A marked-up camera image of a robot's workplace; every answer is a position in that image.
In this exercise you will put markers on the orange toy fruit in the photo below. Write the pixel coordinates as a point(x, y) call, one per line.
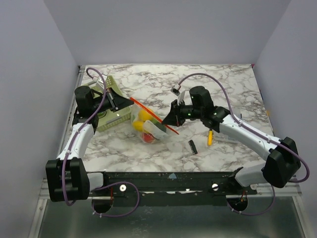
point(144, 115)

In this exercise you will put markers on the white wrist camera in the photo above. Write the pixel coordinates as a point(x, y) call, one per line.
point(176, 91)
point(99, 83)

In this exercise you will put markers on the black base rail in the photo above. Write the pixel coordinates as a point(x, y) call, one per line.
point(125, 189)

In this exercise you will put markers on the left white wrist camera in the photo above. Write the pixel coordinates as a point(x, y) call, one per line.
point(99, 83)

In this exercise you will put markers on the green plastic basket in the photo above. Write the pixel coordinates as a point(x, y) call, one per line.
point(108, 118)

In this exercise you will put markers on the yellow toy lemon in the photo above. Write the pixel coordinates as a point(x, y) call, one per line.
point(138, 125)

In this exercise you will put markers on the clear plastic screw box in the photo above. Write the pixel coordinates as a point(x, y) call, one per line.
point(223, 137)

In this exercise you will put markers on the black bit holder strip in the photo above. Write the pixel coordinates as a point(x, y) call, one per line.
point(193, 147)

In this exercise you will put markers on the aluminium extrusion rail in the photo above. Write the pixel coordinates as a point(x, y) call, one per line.
point(263, 190)

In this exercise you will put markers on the clear zip top bag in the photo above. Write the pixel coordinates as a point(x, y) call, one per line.
point(136, 107)

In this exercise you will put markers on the yellow handle screwdriver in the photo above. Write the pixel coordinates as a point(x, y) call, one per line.
point(210, 138)

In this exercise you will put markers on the white toy garlic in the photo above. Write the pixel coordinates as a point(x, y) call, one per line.
point(154, 131)

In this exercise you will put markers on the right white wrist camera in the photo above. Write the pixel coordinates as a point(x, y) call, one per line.
point(176, 91)

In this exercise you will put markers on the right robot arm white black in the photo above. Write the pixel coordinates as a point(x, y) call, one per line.
point(279, 155)

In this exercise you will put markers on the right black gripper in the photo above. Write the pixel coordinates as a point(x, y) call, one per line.
point(177, 114)

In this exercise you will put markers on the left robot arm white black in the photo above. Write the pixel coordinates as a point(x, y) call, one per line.
point(67, 178)

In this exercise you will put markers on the peach toy fruit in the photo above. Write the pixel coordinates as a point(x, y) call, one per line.
point(148, 138)

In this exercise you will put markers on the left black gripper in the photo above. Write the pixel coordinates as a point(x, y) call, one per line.
point(116, 101)

